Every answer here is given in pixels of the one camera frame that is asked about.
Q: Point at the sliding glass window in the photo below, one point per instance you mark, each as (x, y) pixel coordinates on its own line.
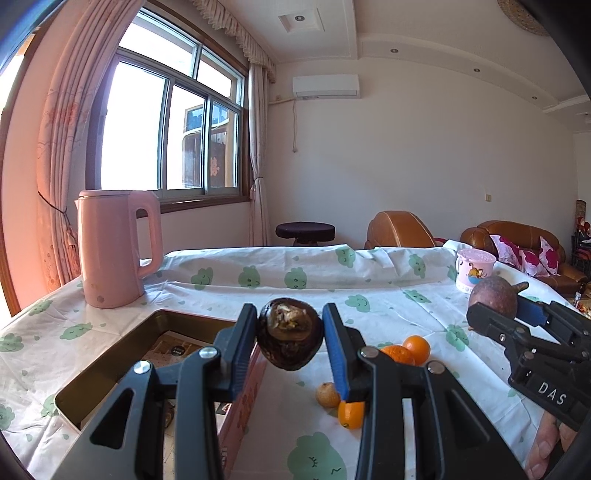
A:
(134, 124)

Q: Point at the pink printed cup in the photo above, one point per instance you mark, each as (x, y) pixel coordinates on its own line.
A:
(475, 272)

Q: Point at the large orange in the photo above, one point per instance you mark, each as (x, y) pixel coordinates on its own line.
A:
(399, 355)

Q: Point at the brown leather armchair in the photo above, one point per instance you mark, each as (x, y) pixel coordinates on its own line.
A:
(397, 228)

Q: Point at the large purple-brown round fruit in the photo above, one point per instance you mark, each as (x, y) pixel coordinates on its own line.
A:
(494, 293)

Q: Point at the small round orange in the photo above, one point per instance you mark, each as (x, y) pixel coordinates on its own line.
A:
(417, 349)

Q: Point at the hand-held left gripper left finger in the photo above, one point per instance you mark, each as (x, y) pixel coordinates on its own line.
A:
(240, 350)

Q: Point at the printed paper liner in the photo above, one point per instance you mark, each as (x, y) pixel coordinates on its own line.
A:
(171, 346)

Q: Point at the person's right hand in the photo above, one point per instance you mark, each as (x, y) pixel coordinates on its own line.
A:
(545, 443)

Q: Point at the small brown round fruit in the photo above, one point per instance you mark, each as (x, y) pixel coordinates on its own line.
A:
(327, 395)

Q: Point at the frilled curtain valance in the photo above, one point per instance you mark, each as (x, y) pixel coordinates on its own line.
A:
(249, 41)

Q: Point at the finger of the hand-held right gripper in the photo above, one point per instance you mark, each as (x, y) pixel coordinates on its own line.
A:
(489, 321)
(531, 311)

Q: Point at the white green-cloud tablecloth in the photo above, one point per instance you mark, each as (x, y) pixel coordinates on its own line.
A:
(152, 295)

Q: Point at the floral pillow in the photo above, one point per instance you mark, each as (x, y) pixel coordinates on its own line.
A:
(540, 258)
(505, 249)

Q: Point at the narrow beige curtain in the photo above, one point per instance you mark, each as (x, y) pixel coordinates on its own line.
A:
(258, 152)

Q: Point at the pink patterned curtain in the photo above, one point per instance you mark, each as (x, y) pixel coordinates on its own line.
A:
(64, 138)

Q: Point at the pink tin box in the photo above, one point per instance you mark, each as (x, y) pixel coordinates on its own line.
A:
(120, 360)

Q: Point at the black round stool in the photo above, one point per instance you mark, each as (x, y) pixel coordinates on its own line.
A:
(304, 230)

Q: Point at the pink electric kettle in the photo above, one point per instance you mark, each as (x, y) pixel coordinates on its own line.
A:
(108, 249)

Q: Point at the brown leather sofa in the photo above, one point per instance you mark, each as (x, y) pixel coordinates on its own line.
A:
(517, 230)

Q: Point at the woven ceiling lamp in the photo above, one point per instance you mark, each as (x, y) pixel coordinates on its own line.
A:
(519, 16)

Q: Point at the dark cluttered cabinet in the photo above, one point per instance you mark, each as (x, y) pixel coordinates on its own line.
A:
(582, 235)

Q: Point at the small oval orange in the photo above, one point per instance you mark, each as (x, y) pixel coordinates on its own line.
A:
(351, 415)

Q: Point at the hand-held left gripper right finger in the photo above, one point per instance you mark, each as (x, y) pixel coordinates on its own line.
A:
(337, 350)

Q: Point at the white air conditioner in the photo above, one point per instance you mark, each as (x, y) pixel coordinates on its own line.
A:
(325, 85)

